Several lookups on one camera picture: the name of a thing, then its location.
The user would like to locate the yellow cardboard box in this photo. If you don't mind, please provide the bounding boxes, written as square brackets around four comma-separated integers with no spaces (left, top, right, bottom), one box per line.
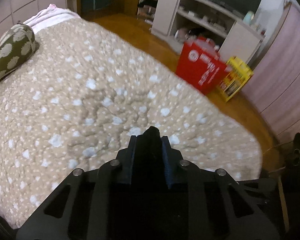
[217,56,254,102]

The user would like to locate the pink drawer cabinet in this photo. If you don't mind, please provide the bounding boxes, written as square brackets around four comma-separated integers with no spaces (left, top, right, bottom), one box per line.
[243,2,300,142]

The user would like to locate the white bed sheet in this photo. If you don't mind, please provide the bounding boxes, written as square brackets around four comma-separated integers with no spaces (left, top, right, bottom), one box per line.
[23,4,81,34]

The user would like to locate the red cardboard box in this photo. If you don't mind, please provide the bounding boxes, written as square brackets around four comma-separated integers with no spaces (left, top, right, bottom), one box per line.
[175,36,228,95]

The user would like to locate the olive patterned pillow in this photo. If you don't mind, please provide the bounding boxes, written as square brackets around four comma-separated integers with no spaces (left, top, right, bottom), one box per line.
[0,24,39,80]

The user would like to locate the white shelf cabinet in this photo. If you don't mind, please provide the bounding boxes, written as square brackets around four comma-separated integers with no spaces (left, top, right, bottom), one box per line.
[151,0,264,63]

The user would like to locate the black pants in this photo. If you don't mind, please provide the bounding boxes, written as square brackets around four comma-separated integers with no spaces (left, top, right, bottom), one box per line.
[129,126,174,239]

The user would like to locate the beige dotted bed quilt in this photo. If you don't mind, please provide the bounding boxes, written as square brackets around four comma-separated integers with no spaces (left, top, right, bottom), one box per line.
[0,18,262,228]

